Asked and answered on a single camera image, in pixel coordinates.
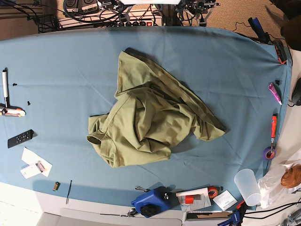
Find white card with clip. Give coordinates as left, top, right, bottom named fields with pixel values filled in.
left=20, top=161, right=47, bottom=179

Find blue table cloth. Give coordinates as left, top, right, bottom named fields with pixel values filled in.
left=0, top=27, right=292, bottom=206

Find black tweezers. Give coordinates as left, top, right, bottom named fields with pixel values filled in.
left=66, top=180, right=72, bottom=204

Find white plastic bag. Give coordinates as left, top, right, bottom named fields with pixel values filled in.
left=258, top=150, right=301, bottom=209

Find orange white utility knife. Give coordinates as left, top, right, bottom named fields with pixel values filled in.
left=0, top=97, right=26, bottom=117

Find black orange clamp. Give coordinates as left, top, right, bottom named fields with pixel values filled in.
left=248, top=17, right=287, bottom=64

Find orange handled screwdriver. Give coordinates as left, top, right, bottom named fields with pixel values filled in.
left=271, top=113, right=277, bottom=150

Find white paper sheet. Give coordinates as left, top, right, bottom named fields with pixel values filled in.
left=21, top=147, right=52, bottom=177

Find power strip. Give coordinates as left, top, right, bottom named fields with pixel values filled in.
left=113, top=18, right=162, bottom=27

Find black computer mouse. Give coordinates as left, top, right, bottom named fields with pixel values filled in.
left=288, top=78, right=301, bottom=107

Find white paper roll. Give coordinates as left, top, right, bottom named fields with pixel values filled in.
left=175, top=187, right=208, bottom=197

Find white booklet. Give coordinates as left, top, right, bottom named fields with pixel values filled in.
left=213, top=190, right=237, bottom=211

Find blue clamp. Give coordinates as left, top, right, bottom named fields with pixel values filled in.
left=217, top=200, right=247, bottom=226

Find orange block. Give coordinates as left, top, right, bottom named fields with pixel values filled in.
left=184, top=195, right=194, bottom=205

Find purple tube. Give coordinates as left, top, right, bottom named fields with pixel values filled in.
left=268, top=82, right=282, bottom=105

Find printed paper sheet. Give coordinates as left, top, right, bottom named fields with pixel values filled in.
left=177, top=194, right=211, bottom=212

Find olive green t-shirt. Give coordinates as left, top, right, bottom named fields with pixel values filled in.
left=87, top=51, right=225, bottom=168

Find orange tape roll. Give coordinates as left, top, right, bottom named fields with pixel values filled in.
left=207, top=186, right=218, bottom=199

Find white marker pen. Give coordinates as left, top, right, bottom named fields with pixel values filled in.
left=2, top=69, right=8, bottom=98

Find blue plastic device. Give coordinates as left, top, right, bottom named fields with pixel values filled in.
left=131, top=186, right=172, bottom=218

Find brown bread roll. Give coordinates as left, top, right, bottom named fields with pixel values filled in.
left=281, top=165, right=301, bottom=188

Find translucent plastic cup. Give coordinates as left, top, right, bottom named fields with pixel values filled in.
left=234, top=169, right=261, bottom=207

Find black remote control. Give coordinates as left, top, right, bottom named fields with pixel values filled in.
left=8, top=129, right=37, bottom=148

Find purple tape roll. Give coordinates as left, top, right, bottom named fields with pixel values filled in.
left=262, top=147, right=276, bottom=161

